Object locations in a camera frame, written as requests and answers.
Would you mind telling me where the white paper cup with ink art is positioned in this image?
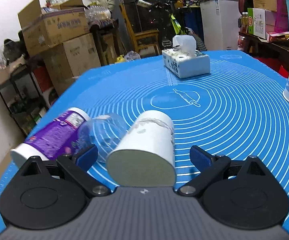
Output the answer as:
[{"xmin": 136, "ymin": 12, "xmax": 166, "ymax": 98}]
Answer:
[{"xmin": 106, "ymin": 110, "xmax": 176, "ymax": 187}]

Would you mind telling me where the purple paper cup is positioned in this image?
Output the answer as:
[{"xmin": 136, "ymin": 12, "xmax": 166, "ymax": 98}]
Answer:
[{"xmin": 10, "ymin": 107, "xmax": 90, "ymax": 167}]

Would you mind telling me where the clear plastic cup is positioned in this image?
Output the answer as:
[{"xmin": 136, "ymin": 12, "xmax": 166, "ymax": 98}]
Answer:
[{"xmin": 76, "ymin": 113, "xmax": 129, "ymax": 163}]

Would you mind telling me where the blue silicone baking mat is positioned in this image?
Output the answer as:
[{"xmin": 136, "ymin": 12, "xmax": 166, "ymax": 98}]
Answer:
[{"xmin": 0, "ymin": 50, "xmax": 289, "ymax": 239}]

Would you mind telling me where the black metal shelf rack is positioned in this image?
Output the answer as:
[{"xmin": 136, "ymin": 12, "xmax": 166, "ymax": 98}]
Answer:
[{"xmin": 0, "ymin": 61, "xmax": 58, "ymax": 137}]

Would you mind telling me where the lower cardboard box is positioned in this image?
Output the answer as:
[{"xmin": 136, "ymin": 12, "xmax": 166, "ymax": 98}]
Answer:
[{"xmin": 42, "ymin": 33, "xmax": 101, "ymax": 95}]

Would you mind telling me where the dark wooden side table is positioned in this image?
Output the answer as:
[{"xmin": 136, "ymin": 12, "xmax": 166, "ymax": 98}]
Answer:
[{"xmin": 239, "ymin": 31, "xmax": 289, "ymax": 77}]

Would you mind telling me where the white tissue box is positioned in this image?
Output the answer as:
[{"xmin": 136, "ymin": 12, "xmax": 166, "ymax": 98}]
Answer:
[{"xmin": 162, "ymin": 35, "xmax": 210, "ymax": 79}]

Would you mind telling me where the upper open cardboard box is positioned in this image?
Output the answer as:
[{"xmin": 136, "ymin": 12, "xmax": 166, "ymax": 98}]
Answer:
[{"xmin": 18, "ymin": 0, "xmax": 89, "ymax": 57}]

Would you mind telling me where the pink translucent container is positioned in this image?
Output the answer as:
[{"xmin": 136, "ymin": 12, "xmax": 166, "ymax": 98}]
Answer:
[{"xmin": 275, "ymin": 0, "xmax": 289, "ymax": 33}]

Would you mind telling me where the green and white carton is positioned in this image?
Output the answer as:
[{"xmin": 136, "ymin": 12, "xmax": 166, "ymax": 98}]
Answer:
[{"xmin": 247, "ymin": 8, "xmax": 266, "ymax": 39}]

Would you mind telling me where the wooden chair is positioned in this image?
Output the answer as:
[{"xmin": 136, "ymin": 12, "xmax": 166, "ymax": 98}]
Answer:
[{"xmin": 119, "ymin": 3, "xmax": 161, "ymax": 55}]

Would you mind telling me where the bicycle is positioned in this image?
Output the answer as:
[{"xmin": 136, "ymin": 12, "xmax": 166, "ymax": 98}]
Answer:
[{"xmin": 135, "ymin": 0, "xmax": 207, "ymax": 51}]

